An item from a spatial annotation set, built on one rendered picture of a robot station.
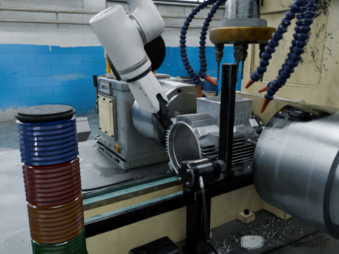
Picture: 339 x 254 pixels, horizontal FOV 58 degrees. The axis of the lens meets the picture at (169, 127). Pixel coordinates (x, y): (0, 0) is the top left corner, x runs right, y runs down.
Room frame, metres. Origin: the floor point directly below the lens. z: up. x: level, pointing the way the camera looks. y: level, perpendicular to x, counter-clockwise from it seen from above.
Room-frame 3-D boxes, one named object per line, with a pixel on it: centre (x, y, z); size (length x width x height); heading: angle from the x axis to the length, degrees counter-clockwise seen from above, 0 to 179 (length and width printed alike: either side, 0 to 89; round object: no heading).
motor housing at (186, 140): (0.83, -0.12, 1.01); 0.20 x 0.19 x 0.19; 122
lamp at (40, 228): (0.32, 0.13, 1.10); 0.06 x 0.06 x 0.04
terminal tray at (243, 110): (0.85, -0.15, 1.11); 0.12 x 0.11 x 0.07; 122
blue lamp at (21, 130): (0.32, 0.13, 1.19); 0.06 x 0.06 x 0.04
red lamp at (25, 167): (0.32, 0.13, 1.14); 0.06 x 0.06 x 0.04
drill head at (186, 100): (1.16, 0.02, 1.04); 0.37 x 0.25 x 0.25; 32
